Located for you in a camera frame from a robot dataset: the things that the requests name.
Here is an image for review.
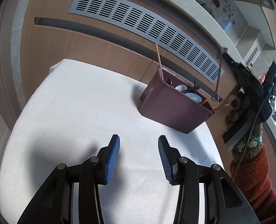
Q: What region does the steel shovel-shaped spoon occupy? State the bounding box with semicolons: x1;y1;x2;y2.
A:
211;47;228;102

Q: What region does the light blue plastic spoon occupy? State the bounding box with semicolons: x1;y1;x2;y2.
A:
185;93;202;103

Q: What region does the dark spoon with cutout handle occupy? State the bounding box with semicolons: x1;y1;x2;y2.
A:
166;79;172;85

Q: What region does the translucent brown long spoon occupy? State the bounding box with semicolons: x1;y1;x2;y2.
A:
182;80;200;94

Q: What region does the red knit sleeve forearm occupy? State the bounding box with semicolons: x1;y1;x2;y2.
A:
230;145;276;223

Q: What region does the gloved right hand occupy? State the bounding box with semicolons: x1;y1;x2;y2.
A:
223;91;274;154

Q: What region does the white tablecloth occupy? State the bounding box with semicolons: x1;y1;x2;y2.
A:
0;60;222;223

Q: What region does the maroon utensil holder box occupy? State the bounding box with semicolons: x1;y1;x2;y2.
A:
138;68;214;134

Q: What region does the grey ventilation grille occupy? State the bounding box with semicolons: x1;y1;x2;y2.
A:
69;0;219;84

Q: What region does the cartoon couple wall sticker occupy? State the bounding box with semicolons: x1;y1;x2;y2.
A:
195;0;247;33

